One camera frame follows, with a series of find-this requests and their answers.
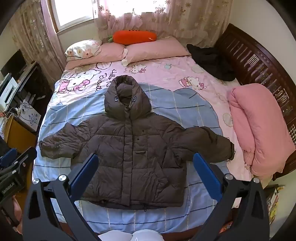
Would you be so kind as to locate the black garment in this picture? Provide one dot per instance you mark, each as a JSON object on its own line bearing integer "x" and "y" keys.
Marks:
{"x": 212, "y": 60}

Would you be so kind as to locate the black monitor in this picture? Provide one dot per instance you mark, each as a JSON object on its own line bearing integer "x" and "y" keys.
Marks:
{"x": 14, "y": 63}

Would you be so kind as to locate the cartoon cat printed bed sheet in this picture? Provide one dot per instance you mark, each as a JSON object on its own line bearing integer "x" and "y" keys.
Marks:
{"x": 185, "y": 111}

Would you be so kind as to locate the person's legs in white pants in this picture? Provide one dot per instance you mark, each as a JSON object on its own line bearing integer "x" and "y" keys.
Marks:
{"x": 129, "y": 235}

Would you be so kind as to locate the yellow wooden cabinet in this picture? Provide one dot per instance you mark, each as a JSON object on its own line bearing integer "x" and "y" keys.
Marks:
{"x": 19, "y": 136}

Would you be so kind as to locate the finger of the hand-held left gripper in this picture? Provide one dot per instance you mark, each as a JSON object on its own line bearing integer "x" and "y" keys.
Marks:
{"x": 8, "y": 154}
{"x": 26, "y": 155}

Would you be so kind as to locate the colourful boxes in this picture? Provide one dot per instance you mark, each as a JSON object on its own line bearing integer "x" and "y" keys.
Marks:
{"x": 274, "y": 204}

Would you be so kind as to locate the person's left hand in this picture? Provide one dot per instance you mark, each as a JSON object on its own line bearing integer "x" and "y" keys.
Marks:
{"x": 17, "y": 209}

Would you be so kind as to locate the pink pillow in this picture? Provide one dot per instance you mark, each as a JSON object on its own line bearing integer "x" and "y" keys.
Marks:
{"x": 108, "y": 53}
{"x": 157, "y": 49}

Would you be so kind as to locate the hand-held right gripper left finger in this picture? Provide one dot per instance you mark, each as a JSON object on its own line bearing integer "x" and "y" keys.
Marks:
{"x": 83, "y": 172}

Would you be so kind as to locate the pink folded quilt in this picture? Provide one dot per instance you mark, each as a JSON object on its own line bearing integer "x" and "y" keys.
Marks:
{"x": 256, "y": 120}

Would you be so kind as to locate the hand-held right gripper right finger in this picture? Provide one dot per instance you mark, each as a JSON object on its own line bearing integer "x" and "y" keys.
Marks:
{"x": 207, "y": 175}

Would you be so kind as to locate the floral pillow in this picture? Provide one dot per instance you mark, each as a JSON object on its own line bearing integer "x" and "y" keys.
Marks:
{"x": 81, "y": 49}

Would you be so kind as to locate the white floral box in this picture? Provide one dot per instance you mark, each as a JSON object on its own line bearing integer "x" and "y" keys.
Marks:
{"x": 30, "y": 118}

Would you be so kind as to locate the window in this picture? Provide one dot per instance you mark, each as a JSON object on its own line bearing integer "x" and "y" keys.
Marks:
{"x": 74, "y": 12}

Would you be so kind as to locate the wide floral lace curtain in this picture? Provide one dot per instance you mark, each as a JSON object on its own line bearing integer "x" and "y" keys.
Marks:
{"x": 166, "y": 16}

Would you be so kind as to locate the orange carrot plush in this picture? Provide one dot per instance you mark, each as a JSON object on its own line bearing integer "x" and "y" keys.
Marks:
{"x": 134, "y": 37}

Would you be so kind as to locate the brown hooded puffer jacket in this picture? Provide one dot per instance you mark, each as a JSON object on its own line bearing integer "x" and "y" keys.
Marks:
{"x": 138, "y": 162}

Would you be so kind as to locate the narrow floral lace curtain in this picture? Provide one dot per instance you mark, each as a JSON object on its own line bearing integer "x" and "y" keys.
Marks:
{"x": 34, "y": 34}

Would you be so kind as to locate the cluttered desk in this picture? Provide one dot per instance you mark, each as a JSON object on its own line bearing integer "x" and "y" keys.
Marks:
{"x": 30, "y": 85}

